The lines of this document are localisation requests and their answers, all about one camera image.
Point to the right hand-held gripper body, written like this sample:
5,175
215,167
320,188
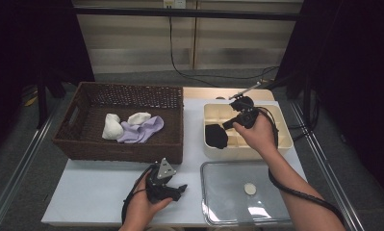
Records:
247,115

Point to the cream divided organizer box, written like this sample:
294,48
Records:
282,141

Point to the person's left hand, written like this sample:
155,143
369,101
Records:
140,208

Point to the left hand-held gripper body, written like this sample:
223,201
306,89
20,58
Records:
157,189

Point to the white wall socket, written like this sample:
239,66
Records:
175,3

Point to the lilac sock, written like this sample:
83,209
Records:
141,131

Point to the black horizontal bar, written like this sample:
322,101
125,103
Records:
180,13

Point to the person's right hand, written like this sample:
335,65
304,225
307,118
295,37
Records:
261,136

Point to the clear plastic lid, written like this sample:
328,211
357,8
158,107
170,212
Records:
225,192

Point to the white sock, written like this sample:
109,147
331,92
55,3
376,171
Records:
112,128
138,118

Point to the metal floor rail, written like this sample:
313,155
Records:
327,179
16,176

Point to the small yellow object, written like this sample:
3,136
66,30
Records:
30,101

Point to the small white round disc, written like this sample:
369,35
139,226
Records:
250,188

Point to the dark curtain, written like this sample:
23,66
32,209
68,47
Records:
356,80
26,48

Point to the black metal stand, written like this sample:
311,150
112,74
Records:
42,102

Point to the light wooden board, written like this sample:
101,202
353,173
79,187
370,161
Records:
199,93

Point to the black sock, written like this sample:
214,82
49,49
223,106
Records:
216,136

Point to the brown wicker basket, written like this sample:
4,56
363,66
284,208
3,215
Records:
83,144

